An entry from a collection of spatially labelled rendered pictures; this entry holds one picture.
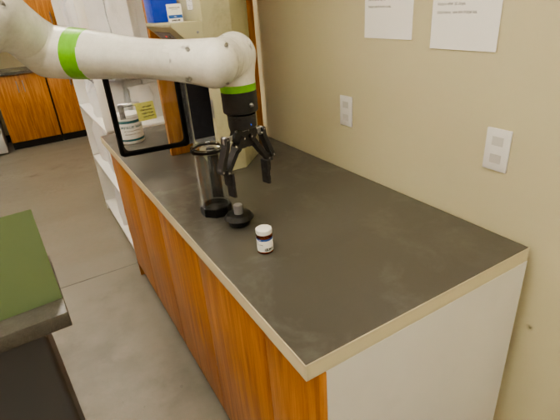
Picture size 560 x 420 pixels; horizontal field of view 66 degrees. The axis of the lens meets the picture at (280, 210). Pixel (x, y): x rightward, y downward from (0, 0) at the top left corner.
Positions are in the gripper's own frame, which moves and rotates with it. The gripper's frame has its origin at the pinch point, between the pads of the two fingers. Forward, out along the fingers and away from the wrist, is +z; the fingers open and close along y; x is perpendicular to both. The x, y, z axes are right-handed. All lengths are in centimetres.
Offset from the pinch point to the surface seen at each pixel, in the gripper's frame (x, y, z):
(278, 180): -24.7, -32.0, 15.7
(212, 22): -47, -27, -41
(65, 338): -127, 41, 108
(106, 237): -221, -21, 108
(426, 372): 54, -6, 39
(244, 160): -46, -33, 12
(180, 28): -50, -15, -40
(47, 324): -5, 58, 16
